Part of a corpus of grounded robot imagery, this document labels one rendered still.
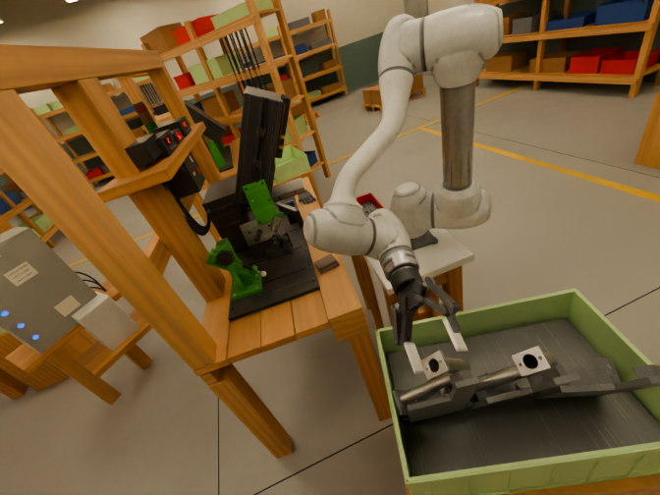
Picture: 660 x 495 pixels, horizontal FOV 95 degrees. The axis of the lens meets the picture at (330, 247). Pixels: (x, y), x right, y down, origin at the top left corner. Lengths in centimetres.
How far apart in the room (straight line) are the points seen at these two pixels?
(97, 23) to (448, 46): 1021
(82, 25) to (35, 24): 93
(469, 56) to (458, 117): 17
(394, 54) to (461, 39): 17
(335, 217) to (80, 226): 67
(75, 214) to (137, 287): 26
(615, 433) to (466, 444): 33
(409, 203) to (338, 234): 61
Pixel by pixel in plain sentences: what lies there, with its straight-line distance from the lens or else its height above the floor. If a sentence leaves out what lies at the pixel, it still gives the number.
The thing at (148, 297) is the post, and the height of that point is 126.
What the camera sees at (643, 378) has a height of 113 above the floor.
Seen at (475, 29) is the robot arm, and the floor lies 167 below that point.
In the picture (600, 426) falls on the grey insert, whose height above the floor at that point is 85.
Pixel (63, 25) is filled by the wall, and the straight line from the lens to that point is 1102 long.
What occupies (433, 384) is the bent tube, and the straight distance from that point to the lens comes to 85.
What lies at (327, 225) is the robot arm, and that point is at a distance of 71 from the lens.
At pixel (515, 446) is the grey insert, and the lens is 99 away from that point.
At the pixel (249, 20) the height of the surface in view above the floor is 206.
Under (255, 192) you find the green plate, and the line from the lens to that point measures 157.
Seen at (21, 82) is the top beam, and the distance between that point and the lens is 109.
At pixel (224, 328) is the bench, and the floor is 88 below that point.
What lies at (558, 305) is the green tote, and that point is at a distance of 119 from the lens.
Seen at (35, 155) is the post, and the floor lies 172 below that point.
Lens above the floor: 176
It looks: 34 degrees down
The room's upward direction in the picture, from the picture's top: 19 degrees counter-clockwise
